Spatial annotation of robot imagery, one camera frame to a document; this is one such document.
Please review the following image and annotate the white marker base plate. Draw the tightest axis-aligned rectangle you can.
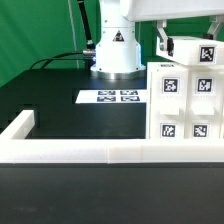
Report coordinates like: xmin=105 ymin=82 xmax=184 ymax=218
xmin=75 ymin=89 xmax=146 ymax=104

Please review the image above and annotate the white U-shaped boundary frame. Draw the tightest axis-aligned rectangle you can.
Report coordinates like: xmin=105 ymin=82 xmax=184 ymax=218
xmin=0 ymin=110 xmax=224 ymax=164

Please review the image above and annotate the black cable on table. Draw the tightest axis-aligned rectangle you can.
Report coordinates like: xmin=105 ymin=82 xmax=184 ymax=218
xmin=29 ymin=51 xmax=97 ymax=71

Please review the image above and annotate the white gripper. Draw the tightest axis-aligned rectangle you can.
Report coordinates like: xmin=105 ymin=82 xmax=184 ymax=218
xmin=120 ymin=0 xmax=224 ymax=56

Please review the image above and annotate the large white cabinet body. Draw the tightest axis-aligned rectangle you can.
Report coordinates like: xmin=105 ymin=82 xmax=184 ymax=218
xmin=146 ymin=62 xmax=224 ymax=140

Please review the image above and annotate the small white box part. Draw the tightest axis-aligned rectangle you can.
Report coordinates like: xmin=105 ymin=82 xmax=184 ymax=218
xmin=156 ymin=36 xmax=224 ymax=66

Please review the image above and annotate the black ribbed cable hose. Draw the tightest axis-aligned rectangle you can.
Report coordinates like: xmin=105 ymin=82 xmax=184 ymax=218
xmin=77 ymin=0 xmax=96 ymax=56

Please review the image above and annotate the white cabinet door panel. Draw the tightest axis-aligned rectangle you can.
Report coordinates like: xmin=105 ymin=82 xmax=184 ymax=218
xmin=184 ymin=67 xmax=222 ymax=139

